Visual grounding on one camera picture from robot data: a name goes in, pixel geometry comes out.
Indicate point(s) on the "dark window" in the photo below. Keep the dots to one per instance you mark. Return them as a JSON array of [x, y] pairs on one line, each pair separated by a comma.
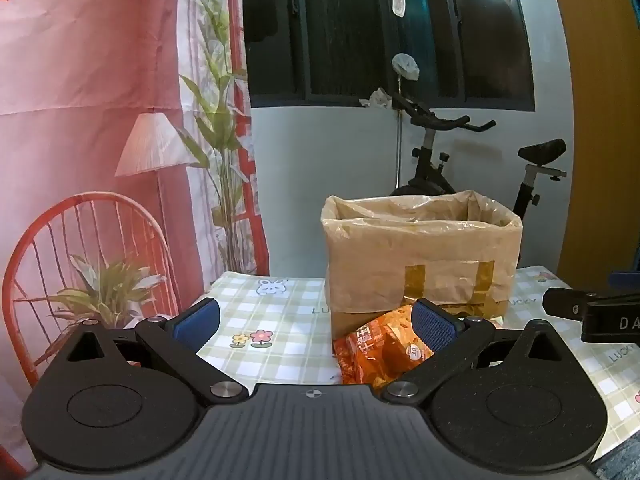
[[350, 35]]

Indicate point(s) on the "pink printed wall cloth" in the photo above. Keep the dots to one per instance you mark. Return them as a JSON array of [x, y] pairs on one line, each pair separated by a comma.
[[75, 60]]

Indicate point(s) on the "brown wooden door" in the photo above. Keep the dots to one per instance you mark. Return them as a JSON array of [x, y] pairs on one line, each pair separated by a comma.
[[600, 110]]

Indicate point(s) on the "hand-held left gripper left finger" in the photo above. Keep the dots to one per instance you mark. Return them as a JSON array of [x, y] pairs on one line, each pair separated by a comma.
[[195, 321]]

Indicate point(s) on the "black exercise bike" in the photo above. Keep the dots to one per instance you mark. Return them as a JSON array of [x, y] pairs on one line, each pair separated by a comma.
[[430, 160]]

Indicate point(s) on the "metal pole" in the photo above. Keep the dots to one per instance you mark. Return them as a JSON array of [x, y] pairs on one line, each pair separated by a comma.
[[398, 150]]

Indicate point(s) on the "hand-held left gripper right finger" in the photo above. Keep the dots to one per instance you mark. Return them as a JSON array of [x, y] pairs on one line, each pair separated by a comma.
[[432, 327]]

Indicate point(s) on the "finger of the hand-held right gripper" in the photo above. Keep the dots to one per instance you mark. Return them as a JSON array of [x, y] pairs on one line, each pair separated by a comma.
[[565, 304], [625, 281]]

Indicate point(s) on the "checkered tablecloth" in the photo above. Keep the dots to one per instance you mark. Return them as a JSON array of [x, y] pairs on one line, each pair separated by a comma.
[[280, 320]]

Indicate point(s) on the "orange snack packet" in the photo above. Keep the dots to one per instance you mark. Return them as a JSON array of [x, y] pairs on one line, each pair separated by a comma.
[[370, 350]]

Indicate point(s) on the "cardboard box with plastic liner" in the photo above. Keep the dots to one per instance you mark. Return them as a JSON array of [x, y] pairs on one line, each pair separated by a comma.
[[400, 260]]

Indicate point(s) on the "white crumpled bag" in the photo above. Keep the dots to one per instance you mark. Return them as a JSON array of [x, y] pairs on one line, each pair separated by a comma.
[[376, 98]]

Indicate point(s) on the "clear plastic bag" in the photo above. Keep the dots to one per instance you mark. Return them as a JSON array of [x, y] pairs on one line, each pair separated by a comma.
[[405, 66]]

